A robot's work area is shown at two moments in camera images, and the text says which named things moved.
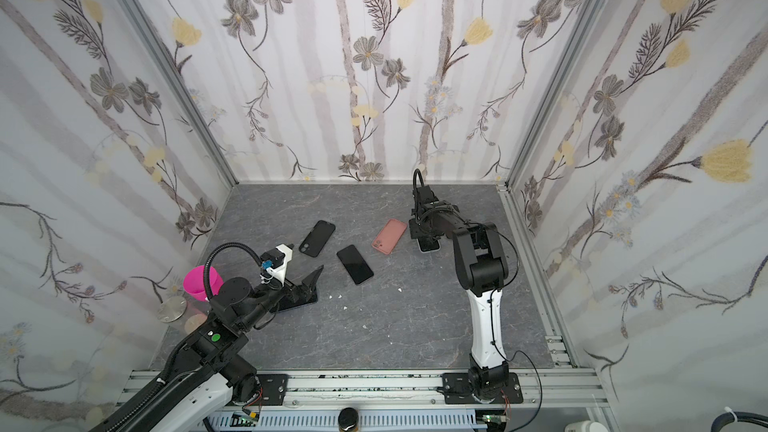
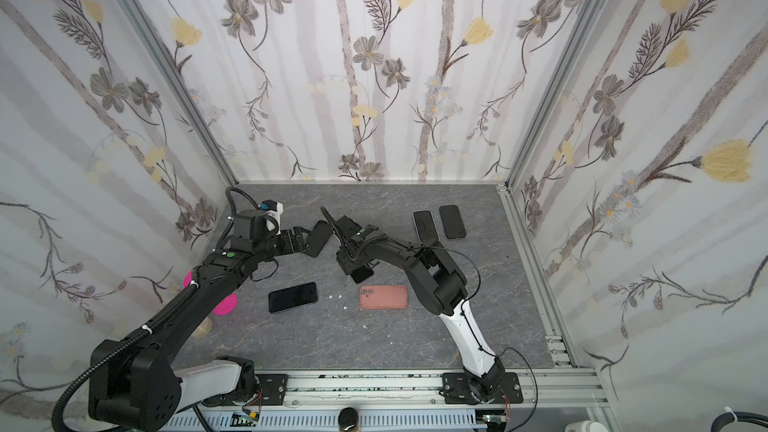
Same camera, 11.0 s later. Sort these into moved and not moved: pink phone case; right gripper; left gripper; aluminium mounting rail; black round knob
Moved: right gripper; pink phone case; left gripper
Not moved: aluminium mounting rail; black round knob
